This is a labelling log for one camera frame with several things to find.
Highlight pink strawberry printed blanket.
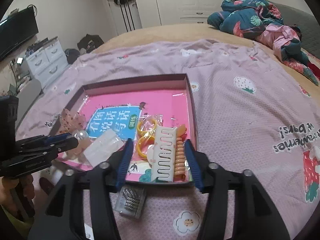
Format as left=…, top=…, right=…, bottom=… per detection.
left=15, top=39, right=320, bottom=240

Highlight tan bed sheet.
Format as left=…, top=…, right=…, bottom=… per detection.
left=91, top=24, right=320, bottom=87

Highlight pearl hair tie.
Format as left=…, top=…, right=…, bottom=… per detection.
left=75, top=129, right=89, bottom=143

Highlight red cloth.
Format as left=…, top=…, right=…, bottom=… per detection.
left=307, top=60, right=320, bottom=78

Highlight bagged yellow hoop earrings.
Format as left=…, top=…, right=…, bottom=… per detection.
left=136, top=115, right=164, bottom=160

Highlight maroon hair clip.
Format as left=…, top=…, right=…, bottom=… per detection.
left=39, top=177, right=55, bottom=195

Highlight white comb hair clip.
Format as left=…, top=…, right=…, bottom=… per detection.
left=150, top=126, right=178, bottom=182

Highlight clear plastic bag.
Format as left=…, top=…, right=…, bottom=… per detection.
left=84, top=129, right=125, bottom=168

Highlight person's left hand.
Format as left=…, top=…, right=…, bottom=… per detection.
left=0, top=174, right=35, bottom=221

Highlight white wardrobe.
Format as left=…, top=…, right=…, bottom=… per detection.
left=131, top=0, right=236, bottom=29

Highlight black television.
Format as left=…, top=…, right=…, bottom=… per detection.
left=0, top=7, right=39, bottom=61

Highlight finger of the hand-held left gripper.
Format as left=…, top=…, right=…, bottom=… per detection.
left=15, top=133, right=73, bottom=147
left=15, top=138, right=79, bottom=162

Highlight teal floral quilt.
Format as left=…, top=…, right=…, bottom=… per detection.
left=207, top=0, right=319, bottom=85

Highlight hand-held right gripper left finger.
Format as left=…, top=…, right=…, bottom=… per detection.
left=27, top=138, right=134, bottom=240

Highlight beige dotted bow hair clip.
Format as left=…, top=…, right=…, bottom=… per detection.
left=59, top=108, right=94, bottom=159

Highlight pink shallow cardboard box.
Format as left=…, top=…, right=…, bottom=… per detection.
left=49, top=73, right=200, bottom=188

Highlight small bag of silver beads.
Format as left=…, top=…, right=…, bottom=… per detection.
left=115, top=186, right=147, bottom=219

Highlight grey chair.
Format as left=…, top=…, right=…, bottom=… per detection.
left=15, top=79, right=42, bottom=120

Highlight white door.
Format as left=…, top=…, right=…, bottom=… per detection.
left=104, top=0, right=143, bottom=37

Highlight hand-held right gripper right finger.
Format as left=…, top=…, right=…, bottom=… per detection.
left=184, top=139, right=288, bottom=240

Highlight black bag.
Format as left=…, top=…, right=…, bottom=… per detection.
left=77, top=34, right=104, bottom=53

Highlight white drawer unit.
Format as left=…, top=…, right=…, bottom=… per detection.
left=25, top=36, right=70, bottom=88

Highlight grey quilted headboard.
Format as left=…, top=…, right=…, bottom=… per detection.
left=270, top=2, right=320, bottom=58

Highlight orange spiral hair tie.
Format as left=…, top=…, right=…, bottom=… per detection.
left=174, top=124, right=188, bottom=180

